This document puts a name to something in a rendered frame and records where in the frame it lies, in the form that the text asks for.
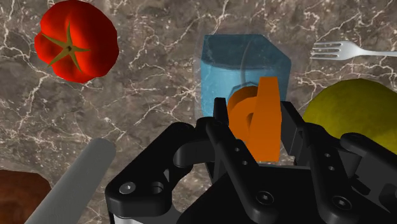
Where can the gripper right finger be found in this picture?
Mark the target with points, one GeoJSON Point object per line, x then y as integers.
{"type": "Point", "coordinates": [325, 155]}

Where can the red tomato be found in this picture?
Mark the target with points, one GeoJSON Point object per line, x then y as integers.
{"type": "Point", "coordinates": [77, 40]}

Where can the brown round object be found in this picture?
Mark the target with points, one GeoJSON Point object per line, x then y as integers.
{"type": "Point", "coordinates": [18, 198]}

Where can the yellow-green lemon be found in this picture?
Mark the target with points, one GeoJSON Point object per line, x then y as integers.
{"type": "Point", "coordinates": [356, 108]}

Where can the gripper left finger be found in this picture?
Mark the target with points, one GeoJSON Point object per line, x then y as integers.
{"type": "Point", "coordinates": [223, 149]}

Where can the silver fork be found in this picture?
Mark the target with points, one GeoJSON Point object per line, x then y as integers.
{"type": "Point", "coordinates": [341, 49]}

